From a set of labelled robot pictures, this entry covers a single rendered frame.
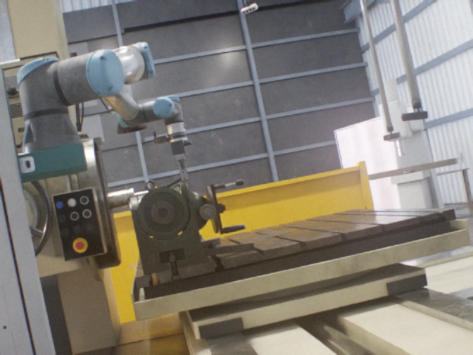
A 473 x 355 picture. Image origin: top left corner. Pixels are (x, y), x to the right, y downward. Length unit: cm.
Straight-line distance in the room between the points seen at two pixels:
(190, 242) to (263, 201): 264
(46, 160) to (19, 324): 39
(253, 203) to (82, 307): 215
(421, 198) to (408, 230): 569
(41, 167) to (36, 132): 9
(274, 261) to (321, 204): 268
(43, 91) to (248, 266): 108
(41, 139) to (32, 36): 166
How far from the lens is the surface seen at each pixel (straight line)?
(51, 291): 305
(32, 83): 159
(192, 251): 224
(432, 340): 186
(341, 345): 201
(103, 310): 304
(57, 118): 157
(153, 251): 223
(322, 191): 495
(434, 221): 248
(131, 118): 230
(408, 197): 817
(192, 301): 222
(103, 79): 153
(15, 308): 145
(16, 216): 143
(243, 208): 481
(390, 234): 240
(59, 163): 153
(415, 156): 865
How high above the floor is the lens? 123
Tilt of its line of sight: 1 degrees up
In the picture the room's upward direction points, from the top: 11 degrees counter-clockwise
